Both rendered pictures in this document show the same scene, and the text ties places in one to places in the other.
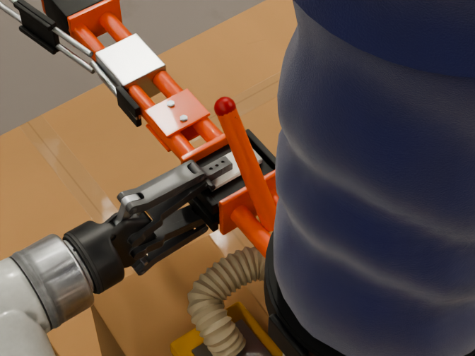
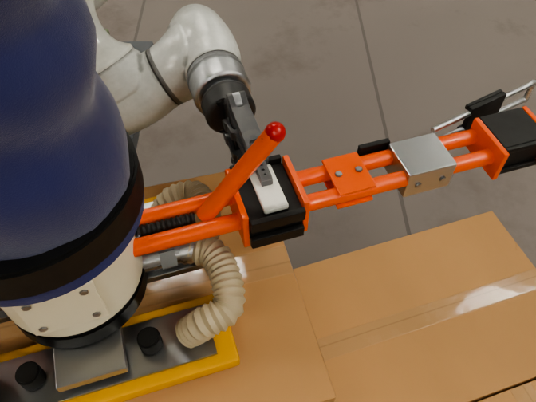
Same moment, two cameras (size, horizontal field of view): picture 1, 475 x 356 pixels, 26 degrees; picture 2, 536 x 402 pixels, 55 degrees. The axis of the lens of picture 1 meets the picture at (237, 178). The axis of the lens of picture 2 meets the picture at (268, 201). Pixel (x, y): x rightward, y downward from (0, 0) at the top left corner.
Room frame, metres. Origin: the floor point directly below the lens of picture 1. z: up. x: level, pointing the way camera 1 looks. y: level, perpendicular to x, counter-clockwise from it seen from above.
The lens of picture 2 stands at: (0.83, -0.37, 1.59)
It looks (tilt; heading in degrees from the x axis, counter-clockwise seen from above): 52 degrees down; 108
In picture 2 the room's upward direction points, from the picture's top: straight up
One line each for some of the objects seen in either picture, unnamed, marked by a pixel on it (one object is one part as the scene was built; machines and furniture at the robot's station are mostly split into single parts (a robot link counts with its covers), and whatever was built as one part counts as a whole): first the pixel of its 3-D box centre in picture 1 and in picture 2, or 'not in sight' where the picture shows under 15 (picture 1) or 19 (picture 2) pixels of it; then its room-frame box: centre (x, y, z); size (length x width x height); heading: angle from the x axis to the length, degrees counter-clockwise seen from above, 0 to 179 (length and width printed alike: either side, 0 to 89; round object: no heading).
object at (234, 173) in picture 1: (230, 167); (267, 188); (0.71, 0.01, 1.10); 0.07 x 0.03 x 0.01; 126
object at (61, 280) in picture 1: (54, 279); (220, 87); (0.57, 0.19, 1.08); 0.09 x 0.06 x 0.09; 36
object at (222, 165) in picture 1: (210, 167); (261, 163); (0.69, 0.03, 1.12); 0.05 x 0.01 x 0.03; 126
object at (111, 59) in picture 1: (131, 70); (418, 164); (0.88, 0.13, 1.08); 0.07 x 0.07 x 0.04; 36
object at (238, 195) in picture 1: (230, 179); (266, 200); (0.71, 0.01, 1.08); 0.10 x 0.08 x 0.06; 126
